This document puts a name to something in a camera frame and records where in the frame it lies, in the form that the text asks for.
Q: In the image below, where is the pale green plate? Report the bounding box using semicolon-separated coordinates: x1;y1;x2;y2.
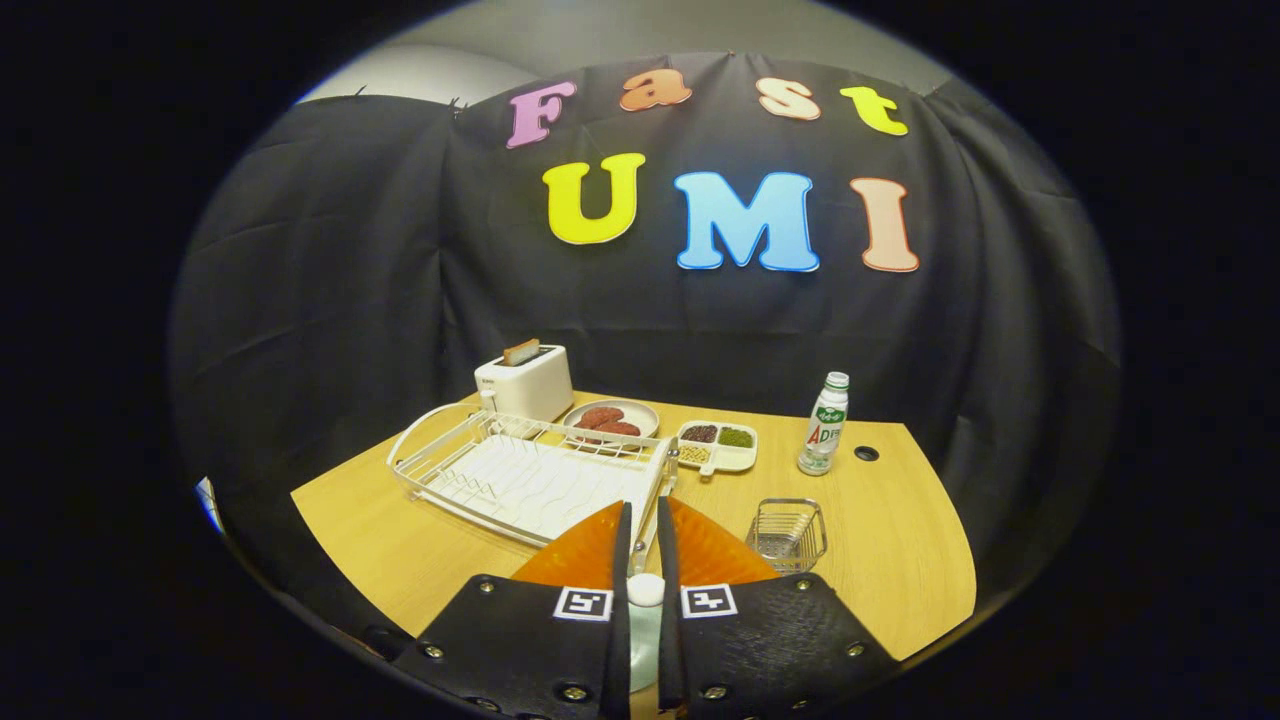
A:
626;600;665;694

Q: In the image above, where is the white green drink bottle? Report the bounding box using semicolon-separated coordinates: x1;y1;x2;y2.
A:
797;372;851;477

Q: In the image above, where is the white wire dish rack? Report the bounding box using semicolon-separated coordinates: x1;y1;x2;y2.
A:
388;403;681;549

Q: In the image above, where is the white toaster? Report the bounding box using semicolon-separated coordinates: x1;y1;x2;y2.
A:
475;344;574;423

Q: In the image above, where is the black backdrop cloth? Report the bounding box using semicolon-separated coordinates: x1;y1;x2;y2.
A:
168;52;1121;661

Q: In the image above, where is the white divided snack tray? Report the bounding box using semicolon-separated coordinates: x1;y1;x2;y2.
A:
676;420;758;474

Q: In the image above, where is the metal wire basket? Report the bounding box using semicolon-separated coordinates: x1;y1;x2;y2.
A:
745;498;829;574

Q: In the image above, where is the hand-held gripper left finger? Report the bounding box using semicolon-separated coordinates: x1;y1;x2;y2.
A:
392;502;633;720

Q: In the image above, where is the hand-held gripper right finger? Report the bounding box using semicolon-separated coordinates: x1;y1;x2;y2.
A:
657;497;901;717

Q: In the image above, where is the beige plate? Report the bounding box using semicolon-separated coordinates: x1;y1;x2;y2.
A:
563;398;661;447

